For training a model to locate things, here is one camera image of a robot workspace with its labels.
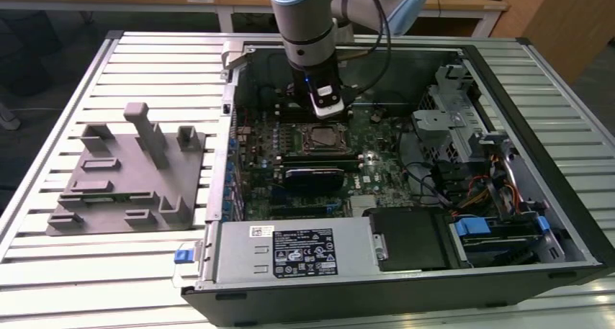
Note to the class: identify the silver CPU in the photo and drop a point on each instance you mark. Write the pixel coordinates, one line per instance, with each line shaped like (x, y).
(324, 137)

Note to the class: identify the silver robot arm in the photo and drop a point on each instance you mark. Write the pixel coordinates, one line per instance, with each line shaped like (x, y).
(307, 37)

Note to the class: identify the CPU socket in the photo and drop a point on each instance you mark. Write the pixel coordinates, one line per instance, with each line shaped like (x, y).
(324, 152)

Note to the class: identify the black RAM stick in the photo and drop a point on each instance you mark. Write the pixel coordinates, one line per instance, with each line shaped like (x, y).
(316, 158)
(319, 165)

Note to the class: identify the green motherboard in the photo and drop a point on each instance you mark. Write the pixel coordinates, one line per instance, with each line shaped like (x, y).
(387, 156)

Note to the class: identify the silver drive cage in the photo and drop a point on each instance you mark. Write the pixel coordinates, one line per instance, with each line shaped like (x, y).
(447, 102)

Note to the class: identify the black expansion card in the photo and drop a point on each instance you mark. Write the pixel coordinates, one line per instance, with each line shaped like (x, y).
(312, 179)

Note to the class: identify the silver heat sink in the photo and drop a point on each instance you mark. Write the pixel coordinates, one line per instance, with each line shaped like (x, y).
(364, 204)

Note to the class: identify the grey parts rack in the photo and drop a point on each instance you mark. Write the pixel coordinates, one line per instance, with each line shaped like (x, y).
(144, 185)

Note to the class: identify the black plastic shroud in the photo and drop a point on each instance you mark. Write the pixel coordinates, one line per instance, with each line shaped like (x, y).
(412, 239)

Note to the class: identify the hard disk in blue carrier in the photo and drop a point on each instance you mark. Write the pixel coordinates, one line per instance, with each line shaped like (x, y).
(472, 227)

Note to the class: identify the silver power supply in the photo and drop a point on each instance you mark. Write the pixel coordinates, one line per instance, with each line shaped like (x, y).
(240, 257)

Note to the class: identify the wooden cabinet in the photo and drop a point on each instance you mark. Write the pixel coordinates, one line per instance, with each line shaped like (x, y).
(567, 26)

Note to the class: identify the green RAM stick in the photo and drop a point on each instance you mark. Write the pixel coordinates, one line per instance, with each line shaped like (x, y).
(120, 197)

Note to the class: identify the blue case latch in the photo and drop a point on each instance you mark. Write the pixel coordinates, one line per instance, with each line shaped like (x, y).
(184, 256)

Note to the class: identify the black PC case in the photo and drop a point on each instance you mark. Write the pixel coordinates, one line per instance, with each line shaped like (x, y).
(384, 300)

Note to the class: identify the white stand foot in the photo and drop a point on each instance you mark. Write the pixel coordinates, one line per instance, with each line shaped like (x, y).
(9, 120)

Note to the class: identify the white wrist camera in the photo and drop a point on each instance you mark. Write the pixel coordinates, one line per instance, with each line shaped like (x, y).
(331, 111)

